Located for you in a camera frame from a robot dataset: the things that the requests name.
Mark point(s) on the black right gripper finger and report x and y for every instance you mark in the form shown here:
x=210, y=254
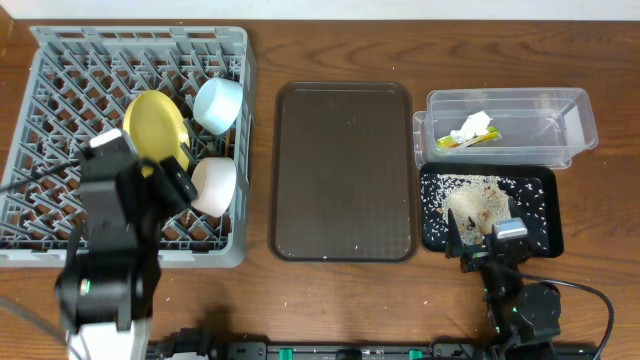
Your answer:
x=515, y=209
x=454, y=244

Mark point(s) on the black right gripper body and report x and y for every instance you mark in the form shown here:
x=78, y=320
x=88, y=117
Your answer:
x=475, y=258

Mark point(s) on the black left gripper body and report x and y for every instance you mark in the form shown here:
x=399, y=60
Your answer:
x=145, y=176

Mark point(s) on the yellow plate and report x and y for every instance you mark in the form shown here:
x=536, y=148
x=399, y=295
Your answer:
x=156, y=127

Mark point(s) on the pink white bowl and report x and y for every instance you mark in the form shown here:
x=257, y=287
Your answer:
x=214, y=179

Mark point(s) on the white paper napkin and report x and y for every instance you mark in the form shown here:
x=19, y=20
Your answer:
x=475, y=124

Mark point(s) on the light blue bowl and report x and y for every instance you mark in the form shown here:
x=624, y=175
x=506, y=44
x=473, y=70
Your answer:
x=217, y=104

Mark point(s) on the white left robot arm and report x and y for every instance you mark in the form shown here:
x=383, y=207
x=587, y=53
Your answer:
x=106, y=288

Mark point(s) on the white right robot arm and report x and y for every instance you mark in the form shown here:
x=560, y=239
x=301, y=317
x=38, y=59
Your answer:
x=525, y=316

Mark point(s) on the clear plastic waste bin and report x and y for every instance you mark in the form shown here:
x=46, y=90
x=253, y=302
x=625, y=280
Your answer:
x=537, y=126

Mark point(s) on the grey dishwasher rack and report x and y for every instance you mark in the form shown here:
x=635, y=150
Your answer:
x=81, y=83

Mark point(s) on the black tray with rice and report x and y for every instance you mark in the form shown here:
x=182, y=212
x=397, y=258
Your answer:
x=478, y=195

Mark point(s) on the green yellow wrapper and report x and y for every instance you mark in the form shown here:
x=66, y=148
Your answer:
x=448, y=141

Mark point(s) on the dark brown serving tray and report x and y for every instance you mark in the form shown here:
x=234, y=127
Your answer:
x=343, y=182

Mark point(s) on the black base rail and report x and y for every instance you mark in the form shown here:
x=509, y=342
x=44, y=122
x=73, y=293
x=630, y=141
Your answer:
x=198, y=344

